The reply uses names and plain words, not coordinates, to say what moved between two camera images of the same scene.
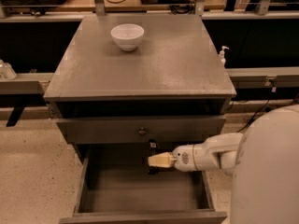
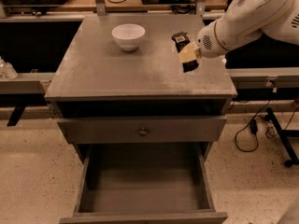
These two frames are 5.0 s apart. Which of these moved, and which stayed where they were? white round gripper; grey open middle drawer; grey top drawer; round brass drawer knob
Moved: white round gripper
Stayed: round brass drawer knob; grey open middle drawer; grey top drawer
